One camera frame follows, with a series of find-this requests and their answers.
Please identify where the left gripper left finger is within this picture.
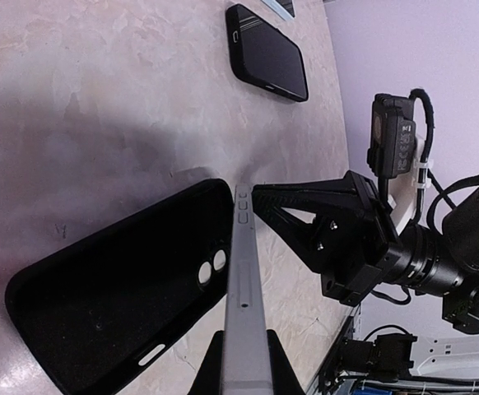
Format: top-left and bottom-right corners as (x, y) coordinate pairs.
(188, 331), (224, 395)

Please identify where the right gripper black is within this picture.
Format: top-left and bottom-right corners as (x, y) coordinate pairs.
(252, 170), (400, 307)

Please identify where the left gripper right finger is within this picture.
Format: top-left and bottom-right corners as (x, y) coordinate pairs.
(267, 329), (305, 395)

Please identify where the black phone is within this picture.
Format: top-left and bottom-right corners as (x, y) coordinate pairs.
(221, 184), (273, 394)

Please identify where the black phone case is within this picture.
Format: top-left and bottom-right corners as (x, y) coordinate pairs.
(225, 3), (309, 103)
(4, 179), (234, 394)

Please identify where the light blue phone case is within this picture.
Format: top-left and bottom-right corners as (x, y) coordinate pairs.
(262, 0), (295, 21)

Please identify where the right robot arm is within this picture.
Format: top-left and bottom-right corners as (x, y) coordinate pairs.
(252, 171), (479, 335)

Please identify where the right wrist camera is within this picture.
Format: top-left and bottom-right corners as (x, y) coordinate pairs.
(366, 93), (416, 179)

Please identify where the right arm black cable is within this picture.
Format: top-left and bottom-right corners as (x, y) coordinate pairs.
(366, 88), (479, 305)

